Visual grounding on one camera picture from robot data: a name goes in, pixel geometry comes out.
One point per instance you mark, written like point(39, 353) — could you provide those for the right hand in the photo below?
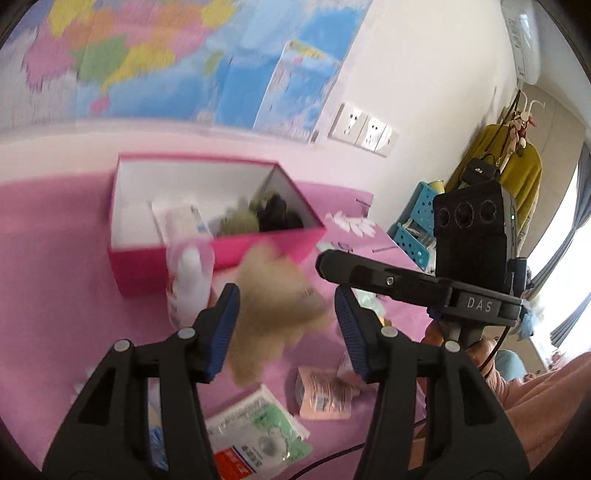
point(482, 353)

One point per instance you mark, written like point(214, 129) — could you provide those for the pink sleeve right forearm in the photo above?
point(540, 409)

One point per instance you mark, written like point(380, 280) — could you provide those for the pink wipe packet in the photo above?
point(322, 396)

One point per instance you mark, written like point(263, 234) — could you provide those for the white plastic bottle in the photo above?
point(190, 268)

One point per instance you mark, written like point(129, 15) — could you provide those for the colourful wall map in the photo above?
point(261, 66)

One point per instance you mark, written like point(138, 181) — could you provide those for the clear cotton swab bag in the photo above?
point(176, 222)

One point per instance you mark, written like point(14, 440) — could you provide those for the green white mask packet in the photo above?
point(256, 438)

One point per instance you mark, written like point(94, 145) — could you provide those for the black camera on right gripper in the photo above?
point(475, 236)

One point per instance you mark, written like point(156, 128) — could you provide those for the white wall socket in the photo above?
point(348, 124)
point(378, 137)

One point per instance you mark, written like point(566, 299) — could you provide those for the pink cardboard box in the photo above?
point(163, 199)

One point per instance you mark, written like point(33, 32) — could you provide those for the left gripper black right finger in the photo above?
point(435, 418)

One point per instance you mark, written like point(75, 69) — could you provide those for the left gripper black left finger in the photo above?
point(105, 434)

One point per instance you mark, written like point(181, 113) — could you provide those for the blue plastic basket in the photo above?
point(414, 230)

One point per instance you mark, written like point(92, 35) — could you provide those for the yellow hanging garment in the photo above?
point(521, 176)

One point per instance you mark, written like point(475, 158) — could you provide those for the beige plush toy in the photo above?
point(278, 306)

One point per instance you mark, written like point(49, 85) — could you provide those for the white air conditioner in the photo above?
point(519, 16)

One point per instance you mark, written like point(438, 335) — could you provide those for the black cloth scrunchie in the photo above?
point(273, 214)

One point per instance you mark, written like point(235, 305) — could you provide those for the green white plush toy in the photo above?
point(241, 220)

